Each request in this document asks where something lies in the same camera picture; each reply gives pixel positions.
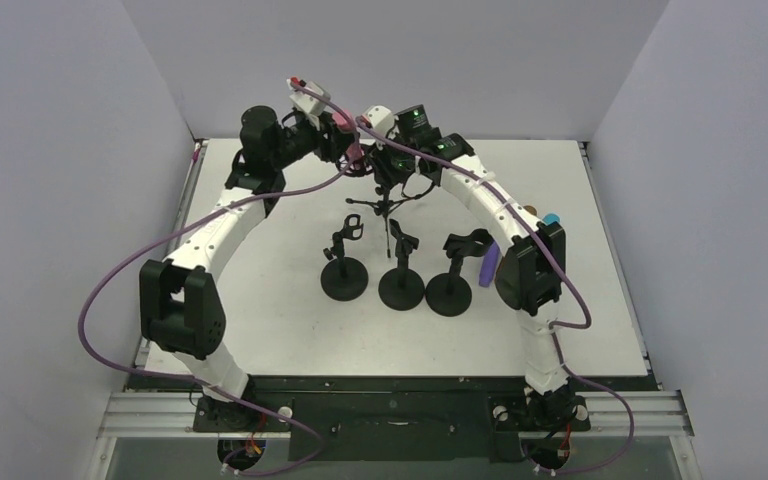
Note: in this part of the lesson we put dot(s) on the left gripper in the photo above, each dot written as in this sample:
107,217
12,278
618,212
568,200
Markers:
330,140

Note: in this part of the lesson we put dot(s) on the purple mic black stand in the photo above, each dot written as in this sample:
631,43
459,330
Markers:
449,294

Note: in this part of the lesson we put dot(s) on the purple microphone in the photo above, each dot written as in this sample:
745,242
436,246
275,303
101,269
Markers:
490,261

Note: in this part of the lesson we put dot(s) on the cyan microphone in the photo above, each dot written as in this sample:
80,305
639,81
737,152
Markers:
551,218

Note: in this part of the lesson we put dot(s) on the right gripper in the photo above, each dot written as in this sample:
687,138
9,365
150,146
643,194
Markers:
388,165

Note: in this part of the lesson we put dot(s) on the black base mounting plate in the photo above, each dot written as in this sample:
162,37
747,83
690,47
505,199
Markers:
369,418

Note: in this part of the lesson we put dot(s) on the aluminium frame rail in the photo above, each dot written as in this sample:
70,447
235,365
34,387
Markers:
150,415

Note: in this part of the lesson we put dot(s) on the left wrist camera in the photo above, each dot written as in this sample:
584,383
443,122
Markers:
309,106

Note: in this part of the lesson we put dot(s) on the pink microphone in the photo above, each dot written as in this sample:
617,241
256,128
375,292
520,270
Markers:
346,125

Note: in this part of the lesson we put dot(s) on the cyan mic black stand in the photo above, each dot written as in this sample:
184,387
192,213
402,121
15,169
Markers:
344,278

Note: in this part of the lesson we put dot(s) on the black tripod shock mount stand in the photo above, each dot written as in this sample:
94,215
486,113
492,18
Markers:
384,206

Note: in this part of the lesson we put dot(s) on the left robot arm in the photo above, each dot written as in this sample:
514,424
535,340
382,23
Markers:
180,306

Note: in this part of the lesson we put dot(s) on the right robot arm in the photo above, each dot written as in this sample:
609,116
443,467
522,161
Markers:
531,276

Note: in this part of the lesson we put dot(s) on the gold mic black stand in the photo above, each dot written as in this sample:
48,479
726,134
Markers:
401,288

